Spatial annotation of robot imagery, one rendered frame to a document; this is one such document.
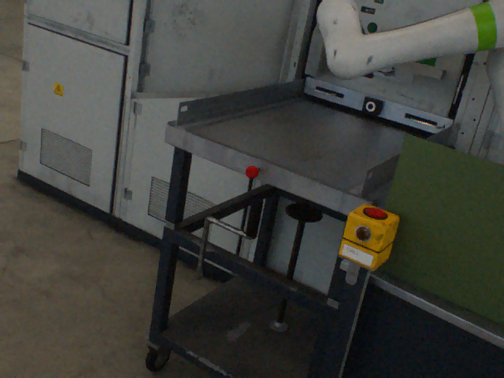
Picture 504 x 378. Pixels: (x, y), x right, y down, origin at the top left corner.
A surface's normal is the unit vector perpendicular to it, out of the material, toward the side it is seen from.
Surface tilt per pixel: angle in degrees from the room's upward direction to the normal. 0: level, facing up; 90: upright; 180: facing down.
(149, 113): 89
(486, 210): 90
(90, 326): 0
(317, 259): 90
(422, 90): 90
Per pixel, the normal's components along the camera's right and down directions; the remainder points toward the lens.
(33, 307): 0.17, -0.91
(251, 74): 0.60, 0.40
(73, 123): -0.54, 0.23
